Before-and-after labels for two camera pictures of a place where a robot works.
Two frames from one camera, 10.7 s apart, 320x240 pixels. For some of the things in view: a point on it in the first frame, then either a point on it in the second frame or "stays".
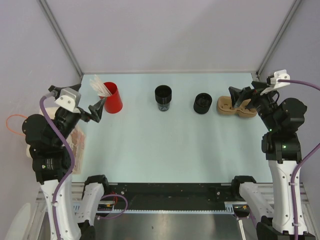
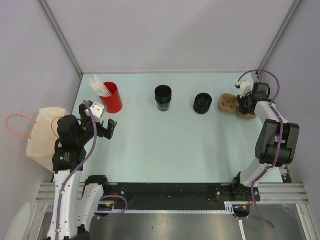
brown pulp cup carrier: (224, 106) stays
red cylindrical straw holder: (113, 103) stays
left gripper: (95, 111) -> (106, 132)
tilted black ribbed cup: (202, 103) stays
